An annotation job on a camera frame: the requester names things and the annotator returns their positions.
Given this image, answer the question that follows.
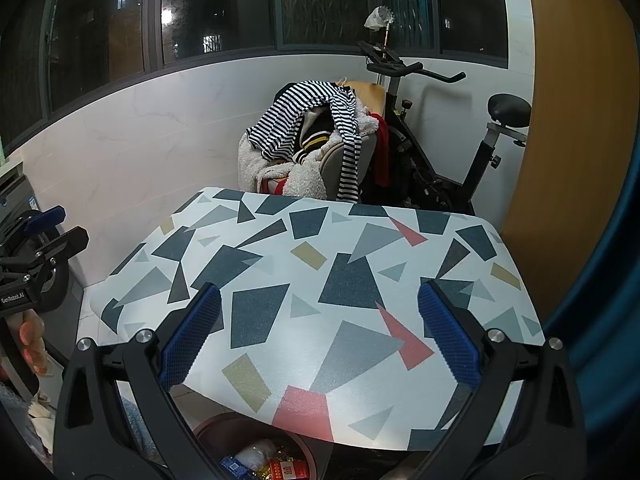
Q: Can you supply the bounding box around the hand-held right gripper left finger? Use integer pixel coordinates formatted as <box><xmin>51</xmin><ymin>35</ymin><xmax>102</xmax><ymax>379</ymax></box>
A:
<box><xmin>52</xmin><ymin>282</ymin><xmax>223</xmax><ymax>480</ymax></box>

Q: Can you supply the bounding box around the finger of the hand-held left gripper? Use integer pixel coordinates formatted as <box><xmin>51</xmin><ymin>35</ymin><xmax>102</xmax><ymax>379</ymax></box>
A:
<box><xmin>27</xmin><ymin>226</ymin><xmax>91</xmax><ymax>273</ymax></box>
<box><xmin>25</xmin><ymin>205</ymin><xmax>67</xmax><ymax>237</ymax></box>

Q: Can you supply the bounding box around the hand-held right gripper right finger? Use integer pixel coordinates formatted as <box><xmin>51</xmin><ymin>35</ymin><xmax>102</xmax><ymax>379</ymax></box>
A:
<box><xmin>417</xmin><ymin>280</ymin><xmax>586</xmax><ymax>480</ymax></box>

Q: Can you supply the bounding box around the brown round bin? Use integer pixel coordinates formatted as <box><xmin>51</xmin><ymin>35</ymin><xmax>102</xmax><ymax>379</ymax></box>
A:
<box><xmin>192</xmin><ymin>412</ymin><xmax>318</xmax><ymax>480</ymax></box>

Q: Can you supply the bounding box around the white plastic bag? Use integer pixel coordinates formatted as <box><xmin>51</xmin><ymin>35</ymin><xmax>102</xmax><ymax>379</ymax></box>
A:
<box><xmin>234</xmin><ymin>439</ymin><xmax>276</xmax><ymax>468</ymax></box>

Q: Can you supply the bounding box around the blue cardboard box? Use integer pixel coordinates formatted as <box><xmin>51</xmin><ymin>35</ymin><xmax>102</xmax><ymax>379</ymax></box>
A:
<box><xmin>220</xmin><ymin>455</ymin><xmax>251</xmax><ymax>478</ymax></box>

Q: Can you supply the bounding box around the red cardboard box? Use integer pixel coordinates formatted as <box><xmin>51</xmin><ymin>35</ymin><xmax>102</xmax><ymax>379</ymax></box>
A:
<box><xmin>267</xmin><ymin>457</ymin><xmax>311</xmax><ymax>480</ymax></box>

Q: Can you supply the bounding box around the person's left hand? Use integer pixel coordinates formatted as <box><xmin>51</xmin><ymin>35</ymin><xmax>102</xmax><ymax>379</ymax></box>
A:
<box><xmin>17</xmin><ymin>312</ymin><xmax>52</xmax><ymax>377</ymax></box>

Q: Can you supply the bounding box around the washing machine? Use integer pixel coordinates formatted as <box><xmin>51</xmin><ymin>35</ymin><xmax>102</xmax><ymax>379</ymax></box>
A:
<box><xmin>0</xmin><ymin>160</ymin><xmax>91</xmax><ymax>361</ymax></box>

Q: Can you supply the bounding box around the person's left leg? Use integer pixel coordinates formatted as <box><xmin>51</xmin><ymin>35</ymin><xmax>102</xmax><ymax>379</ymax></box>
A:
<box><xmin>119</xmin><ymin>394</ymin><xmax>162</xmax><ymax>467</ymax></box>

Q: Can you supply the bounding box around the red garment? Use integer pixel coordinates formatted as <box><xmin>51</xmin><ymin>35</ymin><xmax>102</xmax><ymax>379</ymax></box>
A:
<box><xmin>370</xmin><ymin>114</ymin><xmax>393</xmax><ymax>188</ymax></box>

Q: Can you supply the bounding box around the white fleece blanket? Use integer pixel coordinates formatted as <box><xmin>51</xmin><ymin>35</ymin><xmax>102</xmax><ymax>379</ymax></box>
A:
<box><xmin>235</xmin><ymin>110</ymin><xmax>381</xmax><ymax>201</ymax></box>

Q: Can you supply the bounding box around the dark glass window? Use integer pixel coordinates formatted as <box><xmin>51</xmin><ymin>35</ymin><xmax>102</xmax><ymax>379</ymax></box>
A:
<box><xmin>0</xmin><ymin>0</ymin><xmax>511</xmax><ymax>146</ymax></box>

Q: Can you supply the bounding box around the beige padded chair back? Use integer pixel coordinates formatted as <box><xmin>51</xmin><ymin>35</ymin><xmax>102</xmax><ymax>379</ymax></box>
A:
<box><xmin>320</xmin><ymin>132</ymin><xmax>376</xmax><ymax>201</ymax></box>

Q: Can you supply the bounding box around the black garment with yellow stripes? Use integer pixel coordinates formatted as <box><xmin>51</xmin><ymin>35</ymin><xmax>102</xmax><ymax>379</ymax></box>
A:
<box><xmin>297</xmin><ymin>110</ymin><xmax>346</xmax><ymax>163</ymax></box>

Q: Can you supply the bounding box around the black exercise bike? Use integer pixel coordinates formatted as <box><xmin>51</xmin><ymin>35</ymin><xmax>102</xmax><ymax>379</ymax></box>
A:
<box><xmin>357</xmin><ymin>40</ymin><xmax>532</xmax><ymax>213</ymax></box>

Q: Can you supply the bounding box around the black white striped shirt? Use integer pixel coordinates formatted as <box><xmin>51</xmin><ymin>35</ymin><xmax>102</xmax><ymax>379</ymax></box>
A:
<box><xmin>245</xmin><ymin>80</ymin><xmax>363</xmax><ymax>204</ymax></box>

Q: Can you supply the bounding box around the yellow wooden chair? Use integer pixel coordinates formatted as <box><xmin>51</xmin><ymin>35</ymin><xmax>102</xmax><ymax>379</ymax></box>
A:
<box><xmin>345</xmin><ymin>80</ymin><xmax>388</xmax><ymax>116</ymax></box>

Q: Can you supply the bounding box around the yellow wooden door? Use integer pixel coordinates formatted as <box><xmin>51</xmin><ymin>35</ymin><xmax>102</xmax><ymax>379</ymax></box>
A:
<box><xmin>500</xmin><ymin>0</ymin><xmax>640</xmax><ymax>256</ymax></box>

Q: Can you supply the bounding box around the white bag on stick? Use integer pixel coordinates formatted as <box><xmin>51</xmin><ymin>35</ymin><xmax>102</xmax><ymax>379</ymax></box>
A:
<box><xmin>365</xmin><ymin>6</ymin><xmax>395</xmax><ymax>46</ymax></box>

